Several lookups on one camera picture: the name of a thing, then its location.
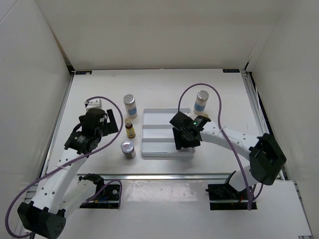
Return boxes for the blue-label salt shaker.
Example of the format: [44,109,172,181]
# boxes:
[123,94,138,119]
[193,90,209,115]

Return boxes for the purple cable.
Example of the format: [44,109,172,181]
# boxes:
[177,83,264,211]
[5,96,124,237]

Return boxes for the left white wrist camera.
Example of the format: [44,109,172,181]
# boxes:
[84,99,102,112]

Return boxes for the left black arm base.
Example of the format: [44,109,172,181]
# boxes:
[79,173,123,209]

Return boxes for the right blue-label salt shaker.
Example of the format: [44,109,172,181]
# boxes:
[193,90,209,115]

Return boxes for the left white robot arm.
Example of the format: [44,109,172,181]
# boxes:
[17,108,119,239]

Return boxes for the left blue-label salt shaker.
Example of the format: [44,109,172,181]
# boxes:
[123,94,138,119]

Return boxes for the white divided tray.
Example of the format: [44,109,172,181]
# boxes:
[141,108,194,158]

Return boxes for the white-lid spice jar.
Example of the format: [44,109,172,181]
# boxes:
[184,147,195,153]
[121,140,136,159]

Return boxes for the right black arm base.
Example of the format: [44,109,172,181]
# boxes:
[205,171,248,211]

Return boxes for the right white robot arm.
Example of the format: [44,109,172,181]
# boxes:
[170,112,287,199]

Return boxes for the aluminium table edge rail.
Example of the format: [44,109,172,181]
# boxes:
[71,173,229,182]

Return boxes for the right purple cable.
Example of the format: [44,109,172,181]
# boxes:
[177,83,264,211]

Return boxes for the left yellow-label sauce bottle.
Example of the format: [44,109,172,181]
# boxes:
[125,118,136,138]

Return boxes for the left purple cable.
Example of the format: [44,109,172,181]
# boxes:
[5,96,124,237]

